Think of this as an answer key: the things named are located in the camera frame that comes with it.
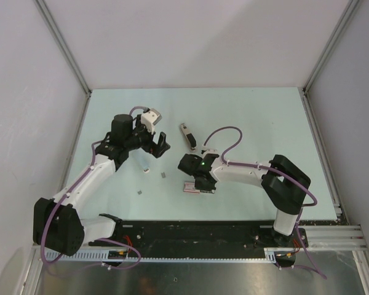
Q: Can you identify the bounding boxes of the red white staple box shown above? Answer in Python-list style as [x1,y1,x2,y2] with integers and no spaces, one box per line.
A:
[183,181,215,194]

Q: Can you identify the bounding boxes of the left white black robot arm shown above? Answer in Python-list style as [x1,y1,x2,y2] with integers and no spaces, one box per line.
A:
[33,108,170,256]

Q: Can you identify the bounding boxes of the aluminium frame rails right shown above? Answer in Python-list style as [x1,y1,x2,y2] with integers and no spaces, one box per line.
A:
[303,226,367,251]

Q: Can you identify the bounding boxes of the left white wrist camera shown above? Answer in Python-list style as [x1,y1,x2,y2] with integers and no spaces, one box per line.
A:
[140,108,162,135]

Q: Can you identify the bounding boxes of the grey slotted cable duct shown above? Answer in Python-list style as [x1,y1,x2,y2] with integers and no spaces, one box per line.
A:
[46,248,279,264]

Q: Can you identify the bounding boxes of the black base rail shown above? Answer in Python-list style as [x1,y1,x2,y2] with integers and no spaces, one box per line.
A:
[112,221,308,259]

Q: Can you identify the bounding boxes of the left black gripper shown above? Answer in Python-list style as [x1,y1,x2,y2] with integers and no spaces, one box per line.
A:
[125,115,170,158]

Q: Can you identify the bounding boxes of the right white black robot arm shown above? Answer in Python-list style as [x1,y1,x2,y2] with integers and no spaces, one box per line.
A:
[178,152,311,246]

